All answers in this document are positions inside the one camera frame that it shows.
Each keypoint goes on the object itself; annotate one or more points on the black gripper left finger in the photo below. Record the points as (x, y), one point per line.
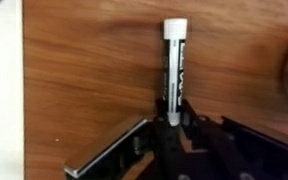
(167, 147)

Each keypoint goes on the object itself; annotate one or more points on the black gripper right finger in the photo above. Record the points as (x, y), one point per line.
(217, 153)

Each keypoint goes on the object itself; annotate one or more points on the black and white marker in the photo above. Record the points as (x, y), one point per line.
(174, 38)

